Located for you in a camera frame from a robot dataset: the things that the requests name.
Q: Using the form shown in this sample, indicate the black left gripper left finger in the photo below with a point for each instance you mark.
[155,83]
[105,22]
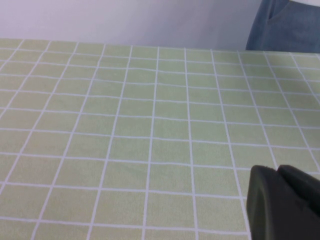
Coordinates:
[275,210]

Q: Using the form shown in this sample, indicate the blue trousers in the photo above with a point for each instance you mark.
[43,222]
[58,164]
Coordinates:
[287,30]

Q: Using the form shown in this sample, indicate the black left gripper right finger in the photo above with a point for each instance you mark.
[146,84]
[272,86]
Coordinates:
[303,185]

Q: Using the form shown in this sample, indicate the green checkered tablecloth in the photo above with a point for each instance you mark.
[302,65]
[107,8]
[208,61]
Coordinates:
[140,140]

